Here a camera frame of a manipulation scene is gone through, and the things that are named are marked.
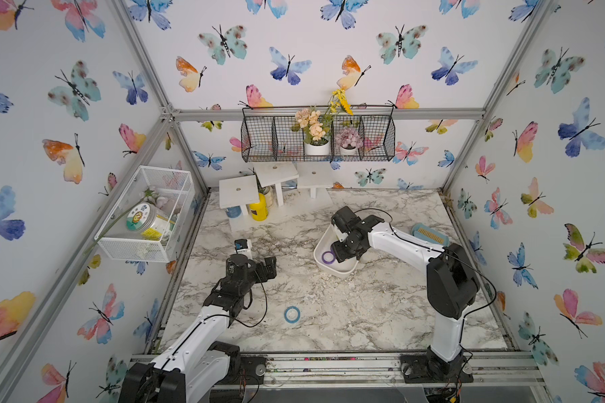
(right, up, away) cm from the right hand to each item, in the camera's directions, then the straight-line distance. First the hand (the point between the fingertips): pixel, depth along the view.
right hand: (343, 250), depth 90 cm
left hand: (-27, -2, -4) cm, 27 cm away
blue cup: (-44, +14, +16) cm, 49 cm away
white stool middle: (-27, +28, +5) cm, 39 cm away
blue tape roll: (-18, -21, -6) cm, 28 cm away
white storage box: (0, -7, +2) cm, 7 cm away
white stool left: (-40, +21, +8) cm, 46 cm away
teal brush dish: (+34, +6, +14) cm, 37 cm away
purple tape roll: (-5, -4, +7) cm, 9 cm away
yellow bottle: (-33, +14, +11) cm, 37 cm away
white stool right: (-10, +29, +15) cm, 34 cm away
